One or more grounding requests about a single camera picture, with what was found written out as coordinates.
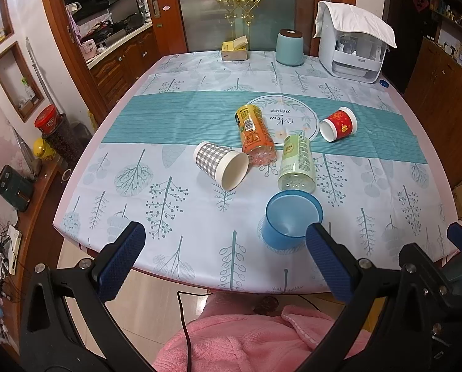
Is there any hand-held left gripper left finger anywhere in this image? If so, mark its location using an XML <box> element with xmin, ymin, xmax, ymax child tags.
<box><xmin>20</xmin><ymin>222</ymin><xmax>154</xmax><ymax>372</ymax></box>

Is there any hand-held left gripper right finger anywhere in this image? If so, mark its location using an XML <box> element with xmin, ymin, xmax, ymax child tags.
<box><xmin>293</xmin><ymin>223</ymin><xmax>414</xmax><ymax>372</ymax></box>

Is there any blue plastic cup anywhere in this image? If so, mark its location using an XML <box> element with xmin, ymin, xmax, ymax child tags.
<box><xmin>261</xmin><ymin>190</ymin><xmax>325</xmax><ymax>252</ymax></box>

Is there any grey checked paper cup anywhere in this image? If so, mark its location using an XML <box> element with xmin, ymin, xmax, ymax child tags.
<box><xmin>193</xmin><ymin>141</ymin><xmax>250</xmax><ymax>192</ymax></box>

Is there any red paper cup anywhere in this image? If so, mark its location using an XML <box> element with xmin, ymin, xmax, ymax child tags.
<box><xmin>318</xmin><ymin>106</ymin><xmax>358</xmax><ymax>143</ymax></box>

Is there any leaf print tablecloth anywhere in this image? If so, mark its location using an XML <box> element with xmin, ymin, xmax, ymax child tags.
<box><xmin>53</xmin><ymin>50</ymin><xmax>462</xmax><ymax>295</ymax></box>

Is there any brown round object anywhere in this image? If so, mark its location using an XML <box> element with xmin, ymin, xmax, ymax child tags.
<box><xmin>254</xmin><ymin>296</ymin><xmax>279</xmax><ymax>314</ymax></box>

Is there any wooden sideboard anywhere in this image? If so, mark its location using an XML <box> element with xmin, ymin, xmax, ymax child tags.
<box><xmin>0</xmin><ymin>155</ymin><xmax>80</xmax><ymax>342</ymax></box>

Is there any green label plastic bottle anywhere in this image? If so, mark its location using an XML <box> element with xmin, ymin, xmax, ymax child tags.
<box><xmin>278</xmin><ymin>134</ymin><xmax>317</xmax><ymax>194</ymax></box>

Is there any white power strip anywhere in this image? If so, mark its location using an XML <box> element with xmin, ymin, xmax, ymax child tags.
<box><xmin>4</xmin><ymin>225</ymin><xmax>23</xmax><ymax>270</ymax></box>

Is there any pink fleece robe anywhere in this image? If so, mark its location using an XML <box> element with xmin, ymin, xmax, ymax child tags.
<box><xmin>151</xmin><ymin>304</ymin><xmax>371</xmax><ymax>372</ymax></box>

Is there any dark wooden cabinet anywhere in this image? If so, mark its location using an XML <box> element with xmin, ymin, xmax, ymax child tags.
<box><xmin>403</xmin><ymin>37</ymin><xmax>462</xmax><ymax>187</ymax></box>

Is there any dark glass jar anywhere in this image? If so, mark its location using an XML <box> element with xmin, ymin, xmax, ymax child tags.
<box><xmin>42</xmin><ymin>113</ymin><xmax>83</xmax><ymax>163</ymax></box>

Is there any black small appliance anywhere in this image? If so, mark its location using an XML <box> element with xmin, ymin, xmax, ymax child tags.
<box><xmin>0</xmin><ymin>165</ymin><xmax>34</xmax><ymax>212</ymax></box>

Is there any yellow jar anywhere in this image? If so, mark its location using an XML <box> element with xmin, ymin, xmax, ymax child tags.
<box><xmin>33</xmin><ymin>139</ymin><xmax>57</xmax><ymax>161</ymax></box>

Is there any orange label plastic bottle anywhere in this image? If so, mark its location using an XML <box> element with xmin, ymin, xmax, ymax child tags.
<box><xmin>236</xmin><ymin>104</ymin><xmax>279</xmax><ymax>167</ymax></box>

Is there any red tin container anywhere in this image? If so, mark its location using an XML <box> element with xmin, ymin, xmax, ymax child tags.
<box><xmin>34</xmin><ymin>104</ymin><xmax>59</xmax><ymax>134</ymax></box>

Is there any wooden kitchen cabinet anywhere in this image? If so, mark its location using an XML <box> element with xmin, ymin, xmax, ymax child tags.
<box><xmin>87</xmin><ymin>23</ymin><xmax>158</xmax><ymax>109</ymax></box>

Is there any white countertop appliance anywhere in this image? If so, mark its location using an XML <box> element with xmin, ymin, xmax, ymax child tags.
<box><xmin>318</xmin><ymin>2</ymin><xmax>390</xmax><ymax>83</ymax></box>

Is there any teal canister with brown lid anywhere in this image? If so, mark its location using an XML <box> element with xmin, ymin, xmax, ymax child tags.
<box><xmin>275</xmin><ymin>29</ymin><xmax>305</xmax><ymax>66</ymax></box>

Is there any yellow tissue box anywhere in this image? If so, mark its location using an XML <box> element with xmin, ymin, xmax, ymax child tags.
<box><xmin>220</xmin><ymin>36</ymin><xmax>249</xmax><ymax>62</ymax></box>

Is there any white cloth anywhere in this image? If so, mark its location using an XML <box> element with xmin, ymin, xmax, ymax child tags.
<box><xmin>313</xmin><ymin>1</ymin><xmax>398</xmax><ymax>49</ymax></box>

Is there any black cable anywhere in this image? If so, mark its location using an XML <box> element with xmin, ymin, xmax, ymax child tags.
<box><xmin>176</xmin><ymin>290</ymin><xmax>193</xmax><ymax>372</ymax></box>

